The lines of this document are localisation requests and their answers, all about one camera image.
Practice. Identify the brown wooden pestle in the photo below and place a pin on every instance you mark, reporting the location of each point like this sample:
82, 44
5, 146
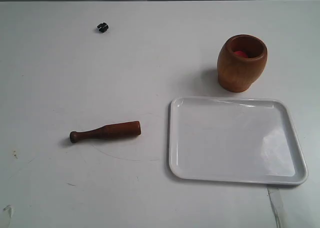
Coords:
107, 132

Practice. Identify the wooden mortar cup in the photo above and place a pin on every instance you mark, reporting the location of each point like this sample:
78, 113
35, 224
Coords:
235, 73

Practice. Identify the red object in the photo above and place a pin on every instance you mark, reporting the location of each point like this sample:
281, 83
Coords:
241, 53

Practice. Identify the small black plastic clip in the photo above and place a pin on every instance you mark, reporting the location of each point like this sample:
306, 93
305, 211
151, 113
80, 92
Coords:
102, 27

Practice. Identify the white plastic tray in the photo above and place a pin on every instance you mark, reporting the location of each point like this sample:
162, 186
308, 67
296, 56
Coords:
234, 140

